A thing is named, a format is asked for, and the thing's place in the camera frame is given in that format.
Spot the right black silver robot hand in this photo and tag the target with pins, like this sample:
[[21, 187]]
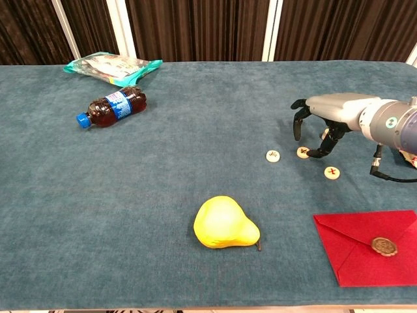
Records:
[[339, 107]]

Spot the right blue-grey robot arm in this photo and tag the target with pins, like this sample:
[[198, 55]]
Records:
[[397, 127]]

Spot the patterned cloth pouch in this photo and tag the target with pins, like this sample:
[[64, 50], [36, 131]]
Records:
[[411, 161]]

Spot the red envelope gold seal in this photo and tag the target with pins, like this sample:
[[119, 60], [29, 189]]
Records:
[[365, 261]]

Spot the dark brown curtain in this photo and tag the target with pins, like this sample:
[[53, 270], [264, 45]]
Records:
[[195, 29]]

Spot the yellow pear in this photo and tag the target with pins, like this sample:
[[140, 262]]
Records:
[[221, 225]]

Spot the teal table cloth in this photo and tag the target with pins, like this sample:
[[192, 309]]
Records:
[[163, 179]]

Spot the cola bottle blue label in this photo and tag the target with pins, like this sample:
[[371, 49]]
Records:
[[114, 107]]

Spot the teal-edged snack bag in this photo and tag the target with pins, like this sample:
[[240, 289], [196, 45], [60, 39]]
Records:
[[110, 70]]

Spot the wide white frame post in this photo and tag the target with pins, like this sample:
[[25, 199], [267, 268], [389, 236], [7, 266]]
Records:
[[413, 58], [122, 29], [272, 29]]

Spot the thin white frame post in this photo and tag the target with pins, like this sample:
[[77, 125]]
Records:
[[66, 29]]

